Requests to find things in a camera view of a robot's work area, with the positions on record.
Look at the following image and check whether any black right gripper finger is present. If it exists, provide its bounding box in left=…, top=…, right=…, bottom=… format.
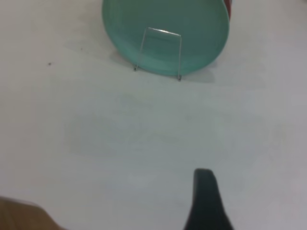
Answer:
left=182, top=168, right=235, bottom=230

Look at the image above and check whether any green plate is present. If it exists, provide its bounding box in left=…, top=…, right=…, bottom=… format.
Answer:
left=102, top=0, right=230, bottom=77

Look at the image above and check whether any pink plate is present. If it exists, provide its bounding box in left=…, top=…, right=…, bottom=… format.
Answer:
left=223, top=0, right=233, bottom=20

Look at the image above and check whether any metal wire plate rack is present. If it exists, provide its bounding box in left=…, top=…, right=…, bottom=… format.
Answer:
left=133, top=27, right=182, bottom=82

